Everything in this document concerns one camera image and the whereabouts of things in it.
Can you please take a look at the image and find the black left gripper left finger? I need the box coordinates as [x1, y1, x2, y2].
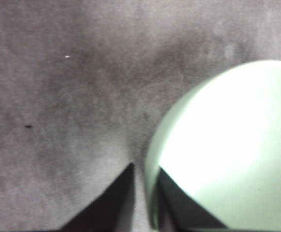
[58, 162, 135, 232]

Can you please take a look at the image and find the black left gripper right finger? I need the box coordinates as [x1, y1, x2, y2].
[156, 167, 230, 232]

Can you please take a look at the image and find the green ribbed bowl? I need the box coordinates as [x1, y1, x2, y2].
[144, 59, 281, 232]

